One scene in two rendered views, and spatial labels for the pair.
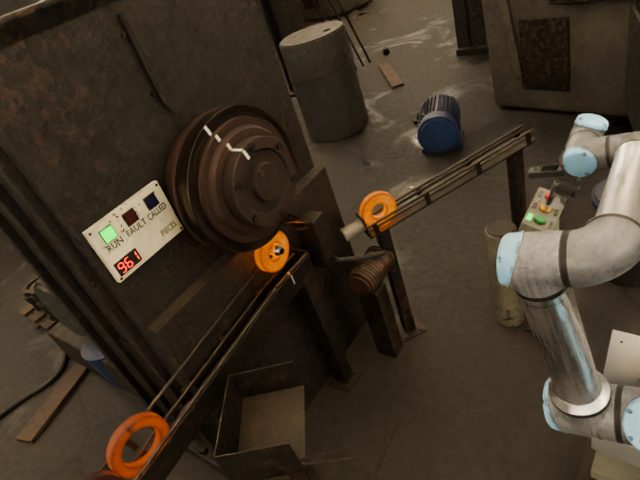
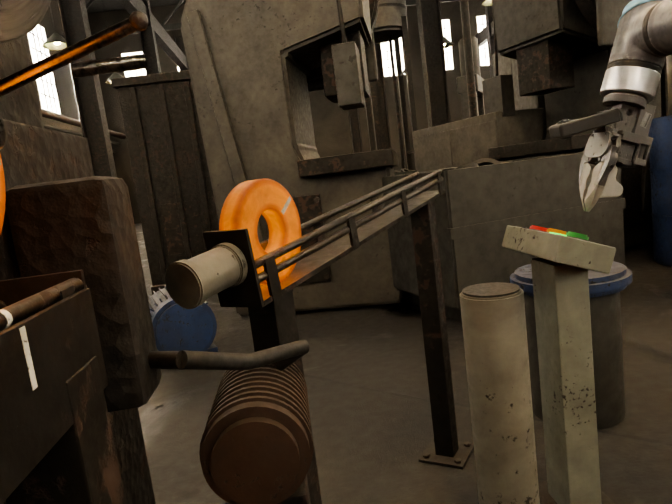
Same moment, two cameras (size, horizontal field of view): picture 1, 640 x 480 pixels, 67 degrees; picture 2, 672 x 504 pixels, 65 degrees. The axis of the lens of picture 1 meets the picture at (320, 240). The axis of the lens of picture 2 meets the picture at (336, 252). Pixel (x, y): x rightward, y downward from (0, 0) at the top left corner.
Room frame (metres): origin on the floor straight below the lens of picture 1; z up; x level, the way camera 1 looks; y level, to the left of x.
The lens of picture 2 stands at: (1.07, 0.26, 0.77)
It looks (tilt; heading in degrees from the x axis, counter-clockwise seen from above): 8 degrees down; 310
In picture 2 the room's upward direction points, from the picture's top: 7 degrees counter-clockwise
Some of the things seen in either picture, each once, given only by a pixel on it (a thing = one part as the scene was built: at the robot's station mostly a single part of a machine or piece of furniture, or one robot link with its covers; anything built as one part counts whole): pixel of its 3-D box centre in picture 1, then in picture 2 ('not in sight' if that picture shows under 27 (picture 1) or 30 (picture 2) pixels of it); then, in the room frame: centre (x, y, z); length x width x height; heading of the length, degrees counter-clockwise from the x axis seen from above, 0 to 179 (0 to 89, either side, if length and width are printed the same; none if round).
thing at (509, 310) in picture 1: (505, 275); (501, 414); (1.49, -0.69, 0.26); 0.12 x 0.12 x 0.52
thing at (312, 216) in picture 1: (316, 239); (86, 295); (1.63, 0.01, 0.68); 0.11 x 0.08 x 0.24; 44
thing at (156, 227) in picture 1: (137, 230); not in sight; (1.30, 0.49, 1.15); 0.26 x 0.02 x 0.18; 134
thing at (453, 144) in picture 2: not in sight; (477, 185); (2.98, -4.05, 0.55); 1.10 x 0.53 x 1.10; 154
